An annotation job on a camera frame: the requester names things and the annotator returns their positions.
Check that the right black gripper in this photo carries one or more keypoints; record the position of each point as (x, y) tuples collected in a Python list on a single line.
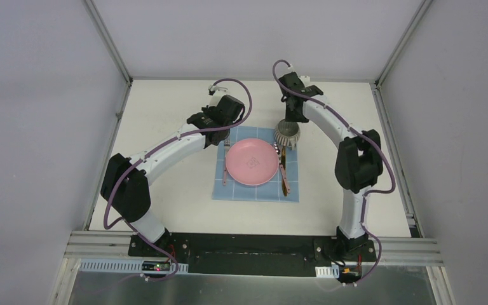
[(290, 117)]

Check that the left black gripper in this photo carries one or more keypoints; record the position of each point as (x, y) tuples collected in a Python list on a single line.
[(217, 135)]

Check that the grey ribbed mug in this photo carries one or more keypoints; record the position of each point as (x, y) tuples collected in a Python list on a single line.
[(287, 134)]

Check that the pink handled fork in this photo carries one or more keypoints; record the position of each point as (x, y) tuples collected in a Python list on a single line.
[(227, 146)]

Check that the pink handled spoon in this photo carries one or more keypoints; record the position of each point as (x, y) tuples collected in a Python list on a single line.
[(277, 149)]

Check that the gold table knife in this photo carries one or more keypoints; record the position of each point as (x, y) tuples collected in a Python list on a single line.
[(284, 180)]

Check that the pink plate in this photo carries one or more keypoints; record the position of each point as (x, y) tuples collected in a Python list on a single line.
[(252, 162)]

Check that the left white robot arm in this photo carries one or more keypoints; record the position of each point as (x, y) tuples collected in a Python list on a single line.
[(127, 179)]

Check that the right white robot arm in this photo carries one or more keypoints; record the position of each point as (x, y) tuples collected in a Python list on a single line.
[(358, 163)]

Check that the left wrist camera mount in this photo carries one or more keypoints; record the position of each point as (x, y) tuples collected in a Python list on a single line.
[(216, 93)]

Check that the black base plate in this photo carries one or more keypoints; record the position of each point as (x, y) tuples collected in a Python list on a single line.
[(256, 255)]

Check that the aluminium frame rail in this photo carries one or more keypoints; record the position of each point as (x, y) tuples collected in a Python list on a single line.
[(97, 269)]

